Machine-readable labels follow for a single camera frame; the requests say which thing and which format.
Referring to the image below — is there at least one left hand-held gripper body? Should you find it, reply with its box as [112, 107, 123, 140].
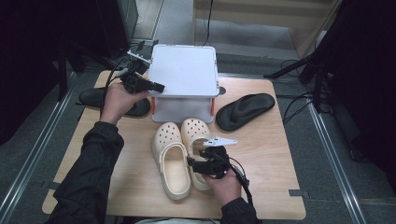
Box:
[119, 49, 152, 94]

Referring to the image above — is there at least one black flip-flop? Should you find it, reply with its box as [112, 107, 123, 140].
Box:
[78, 87, 152, 119]
[215, 92, 276, 133]

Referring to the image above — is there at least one hand-held gripper cable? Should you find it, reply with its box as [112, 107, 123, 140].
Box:
[228, 156, 254, 207]
[100, 56, 131, 117]

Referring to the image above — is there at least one white shoe rack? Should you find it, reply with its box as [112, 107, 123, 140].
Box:
[147, 44, 220, 124]

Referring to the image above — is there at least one black curtain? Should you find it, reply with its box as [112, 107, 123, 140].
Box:
[0, 0, 105, 147]
[310, 0, 396, 194]

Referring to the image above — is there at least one white floor cable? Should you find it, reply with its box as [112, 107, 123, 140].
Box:
[127, 42, 142, 54]

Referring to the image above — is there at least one person's right hand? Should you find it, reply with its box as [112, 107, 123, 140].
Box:
[202, 169, 243, 208]

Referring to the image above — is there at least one black looped floor cable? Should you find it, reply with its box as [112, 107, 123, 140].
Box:
[275, 58, 316, 126]

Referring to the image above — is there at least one metal floor rail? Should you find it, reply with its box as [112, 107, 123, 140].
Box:
[0, 70, 79, 220]
[305, 102, 369, 224]

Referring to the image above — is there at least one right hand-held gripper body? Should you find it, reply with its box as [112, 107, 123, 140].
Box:
[199, 135, 238, 180]

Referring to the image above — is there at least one black metal stand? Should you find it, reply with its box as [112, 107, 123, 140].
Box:
[55, 39, 124, 103]

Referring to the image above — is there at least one black tripod stand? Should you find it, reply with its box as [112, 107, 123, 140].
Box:
[262, 46, 334, 115]

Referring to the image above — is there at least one right hand-held gripper cable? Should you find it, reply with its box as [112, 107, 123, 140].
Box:
[228, 156, 254, 207]

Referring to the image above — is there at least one person's left hand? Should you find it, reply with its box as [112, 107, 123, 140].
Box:
[99, 82, 151, 126]

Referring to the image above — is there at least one grey tape strip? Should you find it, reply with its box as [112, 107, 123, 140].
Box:
[39, 180, 62, 192]

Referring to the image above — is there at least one light wooden platform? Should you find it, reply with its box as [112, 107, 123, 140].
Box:
[192, 0, 344, 61]

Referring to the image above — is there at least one left hand-held gripper cable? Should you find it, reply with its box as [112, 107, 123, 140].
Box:
[100, 56, 131, 117]

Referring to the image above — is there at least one cream clog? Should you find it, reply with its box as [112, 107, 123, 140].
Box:
[150, 121, 192, 201]
[180, 117, 217, 192]

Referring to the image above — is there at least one dark cabinet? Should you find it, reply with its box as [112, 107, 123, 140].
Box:
[95, 0, 140, 59]

